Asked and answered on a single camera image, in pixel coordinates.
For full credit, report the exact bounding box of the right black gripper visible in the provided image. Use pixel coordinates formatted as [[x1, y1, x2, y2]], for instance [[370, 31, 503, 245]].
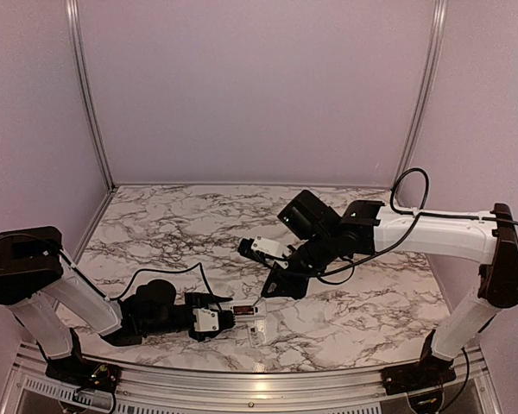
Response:
[[261, 230, 338, 300]]

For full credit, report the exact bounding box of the white remote control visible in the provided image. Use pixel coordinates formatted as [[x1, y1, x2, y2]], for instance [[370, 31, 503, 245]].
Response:
[[229, 299, 268, 323]]

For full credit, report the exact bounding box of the white battery cover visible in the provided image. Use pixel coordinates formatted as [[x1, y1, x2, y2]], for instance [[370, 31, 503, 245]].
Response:
[[248, 325, 264, 348]]

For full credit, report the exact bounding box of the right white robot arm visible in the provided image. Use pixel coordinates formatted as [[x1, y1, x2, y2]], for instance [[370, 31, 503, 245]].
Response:
[[251, 191, 518, 386]]

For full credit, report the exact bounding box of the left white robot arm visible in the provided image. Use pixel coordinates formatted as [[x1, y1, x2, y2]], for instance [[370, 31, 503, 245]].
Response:
[[0, 227, 236, 384]]

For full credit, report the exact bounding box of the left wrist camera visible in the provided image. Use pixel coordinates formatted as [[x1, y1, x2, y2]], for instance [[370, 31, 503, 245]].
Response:
[[191, 308, 221, 341]]

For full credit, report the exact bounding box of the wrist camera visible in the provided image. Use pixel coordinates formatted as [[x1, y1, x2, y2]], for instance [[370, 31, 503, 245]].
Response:
[[237, 236, 293, 269], [191, 308, 221, 341]]

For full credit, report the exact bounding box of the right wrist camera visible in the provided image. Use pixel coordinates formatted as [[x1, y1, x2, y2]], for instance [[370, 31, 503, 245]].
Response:
[[237, 236, 293, 269]]

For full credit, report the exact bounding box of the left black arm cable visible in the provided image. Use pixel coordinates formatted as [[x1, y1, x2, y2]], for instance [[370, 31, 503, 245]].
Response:
[[0, 235, 217, 311]]

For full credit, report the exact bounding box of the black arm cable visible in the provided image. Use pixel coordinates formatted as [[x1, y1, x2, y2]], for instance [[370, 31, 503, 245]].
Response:
[[0, 235, 217, 311], [254, 167, 518, 285]]

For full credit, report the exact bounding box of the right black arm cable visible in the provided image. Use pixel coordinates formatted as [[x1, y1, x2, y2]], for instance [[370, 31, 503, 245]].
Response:
[[254, 167, 518, 285]]

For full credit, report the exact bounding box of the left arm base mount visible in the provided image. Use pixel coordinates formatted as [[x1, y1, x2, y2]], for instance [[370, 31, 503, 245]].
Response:
[[45, 329, 121, 393]]

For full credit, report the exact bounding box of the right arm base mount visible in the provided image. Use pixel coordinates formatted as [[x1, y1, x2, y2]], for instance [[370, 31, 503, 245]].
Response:
[[381, 330, 457, 395]]

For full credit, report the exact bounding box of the front aluminium rail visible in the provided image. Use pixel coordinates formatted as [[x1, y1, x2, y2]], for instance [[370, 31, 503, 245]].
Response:
[[0, 343, 502, 413]]

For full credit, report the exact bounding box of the right aluminium frame post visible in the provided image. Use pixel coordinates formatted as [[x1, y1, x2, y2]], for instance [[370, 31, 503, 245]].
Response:
[[394, 0, 449, 180]]

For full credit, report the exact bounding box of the aluminium frame post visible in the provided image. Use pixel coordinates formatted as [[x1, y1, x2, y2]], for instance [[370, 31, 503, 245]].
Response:
[[66, 0, 116, 192], [394, 0, 449, 180]]

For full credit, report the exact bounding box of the left aluminium frame post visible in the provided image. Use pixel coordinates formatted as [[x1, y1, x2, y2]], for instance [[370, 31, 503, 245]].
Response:
[[66, 0, 116, 192]]

